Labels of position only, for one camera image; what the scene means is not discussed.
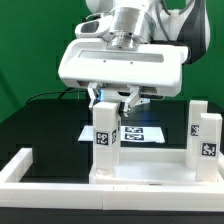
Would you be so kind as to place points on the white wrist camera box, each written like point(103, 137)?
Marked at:
point(94, 29)

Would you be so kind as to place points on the white desk top tray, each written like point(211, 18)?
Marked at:
point(152, 166)

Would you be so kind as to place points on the fiducial marker sheet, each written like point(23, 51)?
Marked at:
point(130, 134)

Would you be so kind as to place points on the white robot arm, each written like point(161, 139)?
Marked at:
point(136, 22)

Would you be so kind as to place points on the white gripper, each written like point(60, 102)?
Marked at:
point(153, 69)

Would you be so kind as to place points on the white U-shaped fence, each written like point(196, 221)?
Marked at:
point(14, 192)

